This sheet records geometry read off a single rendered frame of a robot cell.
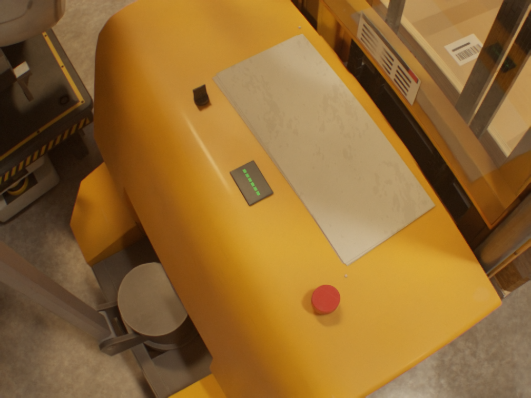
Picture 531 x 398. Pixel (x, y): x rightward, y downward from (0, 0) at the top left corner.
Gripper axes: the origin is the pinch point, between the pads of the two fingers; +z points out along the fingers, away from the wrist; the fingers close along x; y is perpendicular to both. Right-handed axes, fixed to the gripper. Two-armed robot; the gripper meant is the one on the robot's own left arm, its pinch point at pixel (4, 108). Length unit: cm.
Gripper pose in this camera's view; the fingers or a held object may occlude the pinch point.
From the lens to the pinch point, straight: 133.8
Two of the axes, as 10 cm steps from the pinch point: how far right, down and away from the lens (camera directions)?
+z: 0.1, 3.8, 9.3
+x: 8.2, -5.3, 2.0
